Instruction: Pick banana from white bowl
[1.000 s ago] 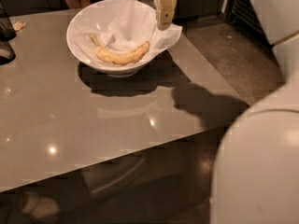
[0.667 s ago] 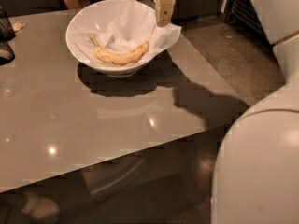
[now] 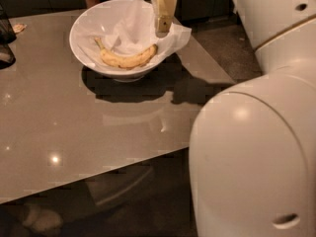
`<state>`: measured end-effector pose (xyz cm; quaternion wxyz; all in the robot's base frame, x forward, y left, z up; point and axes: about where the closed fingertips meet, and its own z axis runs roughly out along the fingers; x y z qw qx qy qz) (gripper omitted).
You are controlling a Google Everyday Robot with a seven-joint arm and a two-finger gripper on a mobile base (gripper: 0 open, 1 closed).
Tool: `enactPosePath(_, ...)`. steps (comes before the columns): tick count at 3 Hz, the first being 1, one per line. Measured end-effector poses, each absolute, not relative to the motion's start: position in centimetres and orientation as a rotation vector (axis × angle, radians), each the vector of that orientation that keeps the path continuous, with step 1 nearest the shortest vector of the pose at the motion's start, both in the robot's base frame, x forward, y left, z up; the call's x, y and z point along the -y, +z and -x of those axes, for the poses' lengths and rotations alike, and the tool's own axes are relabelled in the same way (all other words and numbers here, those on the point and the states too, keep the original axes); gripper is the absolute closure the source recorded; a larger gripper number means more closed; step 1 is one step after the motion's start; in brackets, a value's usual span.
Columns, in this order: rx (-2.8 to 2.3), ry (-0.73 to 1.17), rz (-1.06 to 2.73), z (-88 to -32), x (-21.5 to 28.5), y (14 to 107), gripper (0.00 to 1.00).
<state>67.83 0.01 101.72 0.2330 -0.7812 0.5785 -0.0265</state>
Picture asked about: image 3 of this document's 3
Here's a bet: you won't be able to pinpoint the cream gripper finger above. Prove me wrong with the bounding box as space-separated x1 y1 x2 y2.
156 0 178 33

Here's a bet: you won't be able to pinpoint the yellow banana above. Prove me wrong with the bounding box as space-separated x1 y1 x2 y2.
94 38 158 70

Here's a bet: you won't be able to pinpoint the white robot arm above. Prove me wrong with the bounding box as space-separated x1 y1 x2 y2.
189 0 316 237

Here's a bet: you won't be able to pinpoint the white paper napkin in bowl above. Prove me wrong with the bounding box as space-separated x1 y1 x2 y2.
71 0 191 74

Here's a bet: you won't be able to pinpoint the white ceramic bowl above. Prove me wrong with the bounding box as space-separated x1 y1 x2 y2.
69 0 174 82

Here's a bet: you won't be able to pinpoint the small crumpled scrap on table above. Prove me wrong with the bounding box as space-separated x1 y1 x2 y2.
13 24 27 34

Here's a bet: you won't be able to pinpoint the dark object at table edge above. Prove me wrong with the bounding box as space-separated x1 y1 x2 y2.
0 5 16 69

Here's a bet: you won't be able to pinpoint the pale slippers under table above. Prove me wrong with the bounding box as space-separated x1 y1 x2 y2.
6 202 64 237

